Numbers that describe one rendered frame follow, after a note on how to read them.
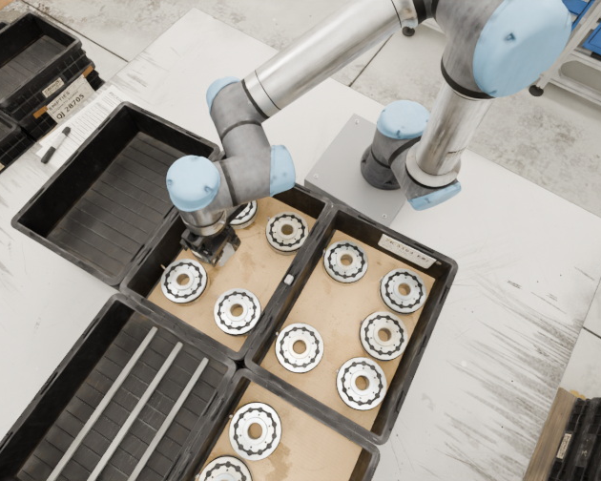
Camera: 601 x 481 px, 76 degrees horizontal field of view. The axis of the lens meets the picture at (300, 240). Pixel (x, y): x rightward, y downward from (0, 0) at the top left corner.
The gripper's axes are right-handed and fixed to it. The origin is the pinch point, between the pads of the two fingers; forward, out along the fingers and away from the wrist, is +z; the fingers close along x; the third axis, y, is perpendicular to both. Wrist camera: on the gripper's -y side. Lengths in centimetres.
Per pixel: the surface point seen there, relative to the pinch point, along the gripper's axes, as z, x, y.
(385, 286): -2.1, 37.1, -9.5
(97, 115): 23, -64, -22
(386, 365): 0.1, 44.9, 5.5
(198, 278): 1.0, -0.5, 9.3
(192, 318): 3.9, 2.6, 17.3
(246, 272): 3.5, 7.5, 2.2
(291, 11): 95, -74, -176
